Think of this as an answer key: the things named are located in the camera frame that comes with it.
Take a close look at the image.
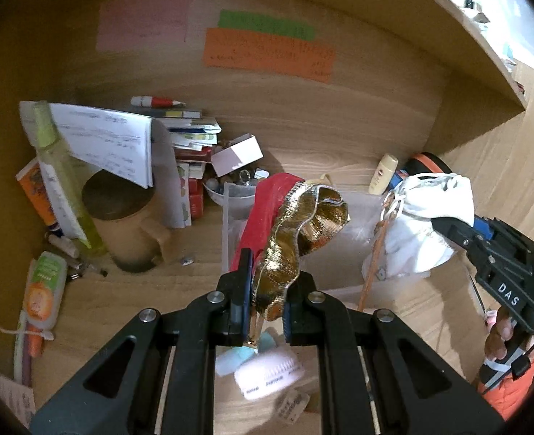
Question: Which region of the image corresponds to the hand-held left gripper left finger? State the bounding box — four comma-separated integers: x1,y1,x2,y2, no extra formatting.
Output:
29,248,255,435

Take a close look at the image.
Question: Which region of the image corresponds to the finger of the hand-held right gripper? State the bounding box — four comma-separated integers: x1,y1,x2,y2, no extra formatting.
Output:
430,214,494,259

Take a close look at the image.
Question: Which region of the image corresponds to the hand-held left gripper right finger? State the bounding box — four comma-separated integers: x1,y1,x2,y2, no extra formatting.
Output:
282,272,505,435

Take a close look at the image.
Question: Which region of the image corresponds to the white cloth bag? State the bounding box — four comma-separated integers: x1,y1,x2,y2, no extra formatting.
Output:
361,173,476,282

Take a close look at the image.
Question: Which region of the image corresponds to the white round jar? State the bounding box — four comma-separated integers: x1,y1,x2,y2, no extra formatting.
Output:
233,347,305,400

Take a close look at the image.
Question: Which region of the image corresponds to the red gold-trimmed cloth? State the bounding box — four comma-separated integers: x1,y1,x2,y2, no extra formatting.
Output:
231,173,350,322

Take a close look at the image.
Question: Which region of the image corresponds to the pale mint packet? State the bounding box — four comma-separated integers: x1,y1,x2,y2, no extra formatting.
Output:
215,331,277,377

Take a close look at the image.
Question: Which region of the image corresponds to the clear plastic container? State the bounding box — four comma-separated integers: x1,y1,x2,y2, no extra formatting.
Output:
222,186,413,313

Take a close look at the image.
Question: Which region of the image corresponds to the person's right forearm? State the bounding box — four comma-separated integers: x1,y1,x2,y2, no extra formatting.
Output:
477,353,534,422

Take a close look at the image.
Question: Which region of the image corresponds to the person's right hand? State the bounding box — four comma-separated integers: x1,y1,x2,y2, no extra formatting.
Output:
483,306,518,361

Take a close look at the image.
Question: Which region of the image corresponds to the black orange zip case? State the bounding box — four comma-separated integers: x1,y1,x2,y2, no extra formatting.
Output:
405,152,453,179

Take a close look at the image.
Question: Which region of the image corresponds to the clear bowl of trinkets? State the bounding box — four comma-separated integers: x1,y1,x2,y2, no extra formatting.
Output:
202,167,268,225

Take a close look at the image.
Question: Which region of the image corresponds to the white printed tag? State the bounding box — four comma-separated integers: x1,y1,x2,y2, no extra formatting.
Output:
276,390,310,421

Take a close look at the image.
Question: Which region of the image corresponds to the cream lotion bottle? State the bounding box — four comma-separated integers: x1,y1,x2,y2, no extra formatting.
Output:
367,153,400,196

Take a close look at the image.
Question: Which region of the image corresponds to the small white box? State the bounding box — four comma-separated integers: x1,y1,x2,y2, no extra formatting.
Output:
210,133,264,177

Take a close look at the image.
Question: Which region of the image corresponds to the white folded paper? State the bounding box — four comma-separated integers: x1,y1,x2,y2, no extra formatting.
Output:
151,120,190,229

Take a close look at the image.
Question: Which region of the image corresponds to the brown lidded mug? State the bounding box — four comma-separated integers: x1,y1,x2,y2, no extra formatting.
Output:
82,169,172,273

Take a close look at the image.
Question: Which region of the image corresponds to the stack of booklets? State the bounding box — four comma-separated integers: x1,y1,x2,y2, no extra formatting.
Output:
160,108,222,229

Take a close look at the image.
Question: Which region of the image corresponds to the wooden shelf board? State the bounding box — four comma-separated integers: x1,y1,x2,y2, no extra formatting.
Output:
385,0,528,121

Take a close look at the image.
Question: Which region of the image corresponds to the small lip balm stick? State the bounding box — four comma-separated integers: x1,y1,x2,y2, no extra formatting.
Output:
45,231,81,258

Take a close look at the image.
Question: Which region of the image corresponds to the white written notepad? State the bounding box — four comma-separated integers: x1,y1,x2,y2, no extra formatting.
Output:
20,100,154,190

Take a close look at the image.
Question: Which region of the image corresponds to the red white glue pen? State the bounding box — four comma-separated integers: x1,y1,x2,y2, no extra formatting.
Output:
130,95,187,108

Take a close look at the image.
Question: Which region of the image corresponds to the green orange sanitiser pouch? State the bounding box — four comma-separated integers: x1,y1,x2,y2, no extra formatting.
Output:
24,251,68,331

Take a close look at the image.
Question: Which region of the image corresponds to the yellow-green spray bottle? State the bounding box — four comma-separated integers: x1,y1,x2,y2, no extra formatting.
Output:
32,101,109,257

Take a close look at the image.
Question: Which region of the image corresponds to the orange paper note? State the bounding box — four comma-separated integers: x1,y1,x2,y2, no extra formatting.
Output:
202,27,336,84

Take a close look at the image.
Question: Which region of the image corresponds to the orange marker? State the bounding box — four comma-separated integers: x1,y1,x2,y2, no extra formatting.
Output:
26,324,45,359

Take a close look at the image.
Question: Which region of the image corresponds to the orange tube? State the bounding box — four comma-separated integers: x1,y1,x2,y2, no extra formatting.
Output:
15,158,61,229

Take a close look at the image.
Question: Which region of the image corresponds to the pale plastic stick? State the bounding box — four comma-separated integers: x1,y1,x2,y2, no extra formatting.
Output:
13,312,34,386

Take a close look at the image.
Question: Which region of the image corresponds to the green paper note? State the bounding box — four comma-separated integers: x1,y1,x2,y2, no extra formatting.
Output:
217,9,316,42

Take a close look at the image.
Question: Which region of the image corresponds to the printed paper sheet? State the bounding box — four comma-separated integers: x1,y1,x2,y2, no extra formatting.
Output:
0,362,36,427

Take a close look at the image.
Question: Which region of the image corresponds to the pink paper note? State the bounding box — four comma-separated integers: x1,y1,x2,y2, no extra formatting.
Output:
95,0,190,53

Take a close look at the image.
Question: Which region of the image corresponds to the orange braided cord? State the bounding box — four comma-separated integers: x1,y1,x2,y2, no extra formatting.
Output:
356,190,403,313

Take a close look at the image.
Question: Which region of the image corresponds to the white cord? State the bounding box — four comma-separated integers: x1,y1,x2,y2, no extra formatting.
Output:
0,294,54,340

